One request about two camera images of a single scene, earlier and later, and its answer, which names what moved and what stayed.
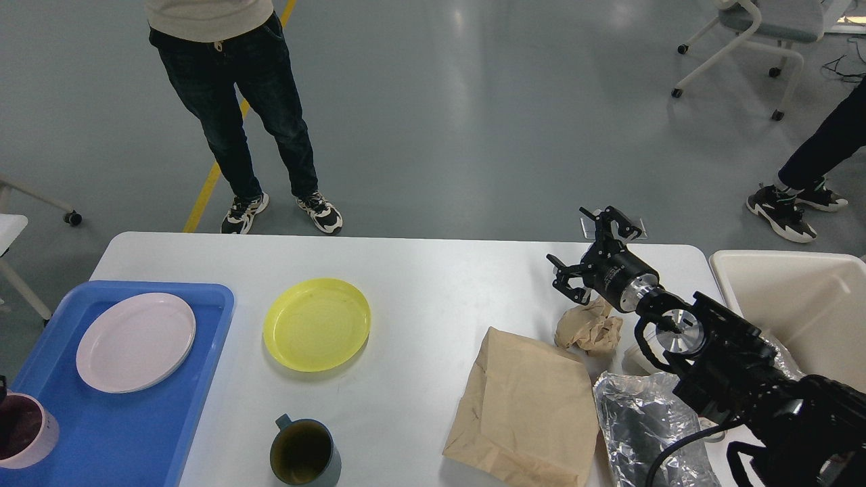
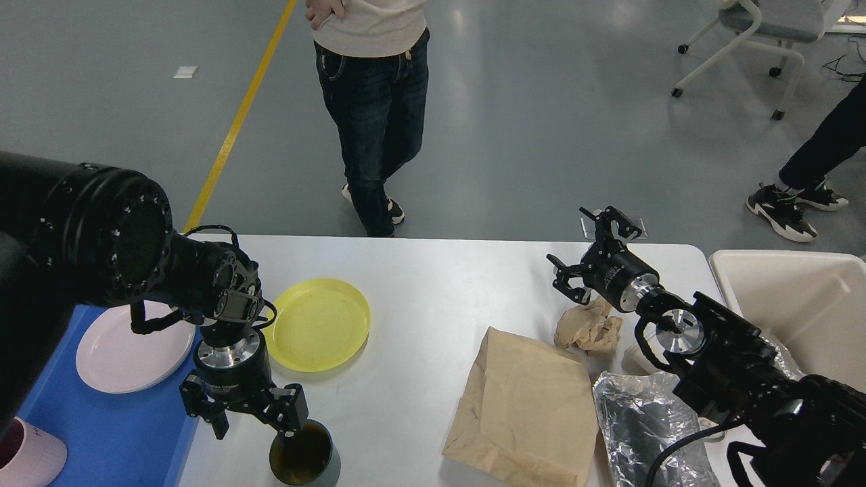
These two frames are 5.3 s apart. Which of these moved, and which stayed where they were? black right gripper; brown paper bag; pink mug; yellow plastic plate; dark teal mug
Moved: pink mug
Stayed: brown paper bag; yellow plastic plate; black right gripper; dark teal mug
